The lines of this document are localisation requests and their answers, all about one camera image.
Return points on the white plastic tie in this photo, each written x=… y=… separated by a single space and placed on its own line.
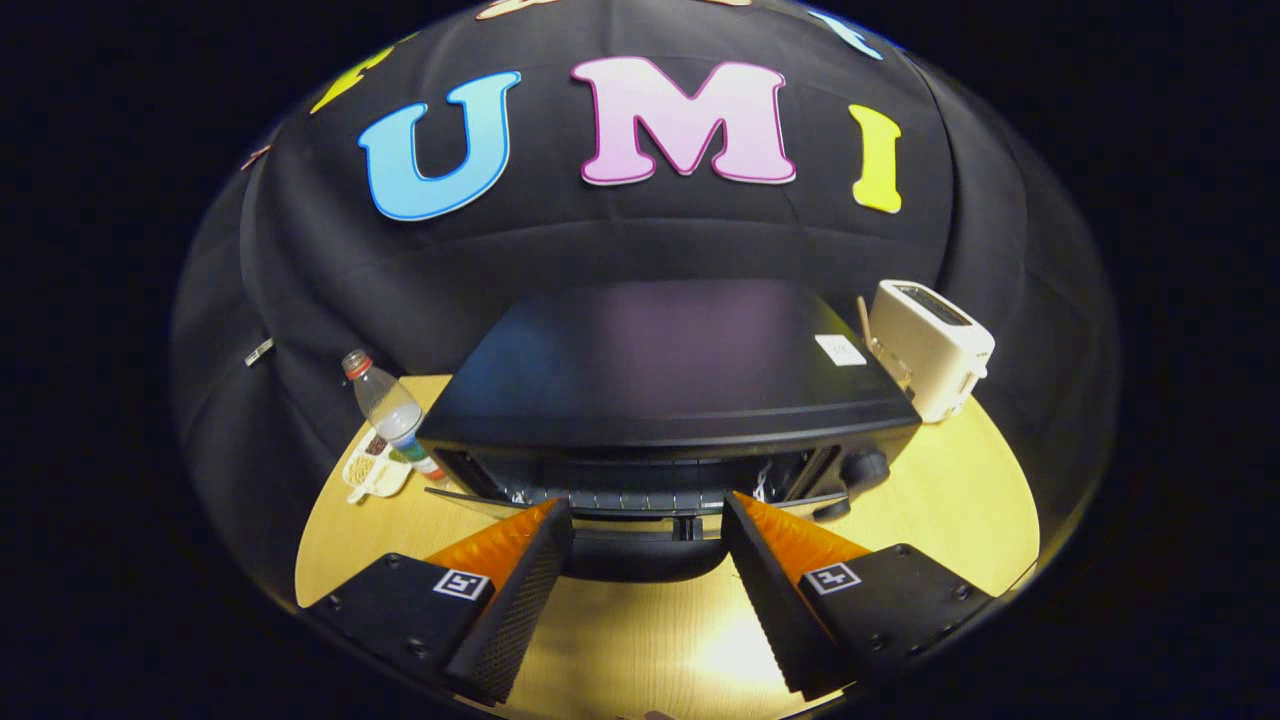
x=765 y=485

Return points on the black toaster oven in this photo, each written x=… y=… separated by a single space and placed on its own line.
x=660 y=380

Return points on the white bread toaster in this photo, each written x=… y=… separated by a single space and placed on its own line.
x=930 y=350

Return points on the small red clip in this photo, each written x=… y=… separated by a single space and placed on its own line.
x=255 y=157

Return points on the small silver clip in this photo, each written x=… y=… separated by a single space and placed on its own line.
x=259 y=352

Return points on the clear plastic water bottle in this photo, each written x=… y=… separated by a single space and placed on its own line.
x=390 y=410

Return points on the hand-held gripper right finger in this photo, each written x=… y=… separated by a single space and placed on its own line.
x=775 y=600

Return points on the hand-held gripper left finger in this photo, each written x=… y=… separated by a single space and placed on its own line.
x=520 y=600

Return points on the small white snack dish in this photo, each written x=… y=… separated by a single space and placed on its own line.
x=372 y=478

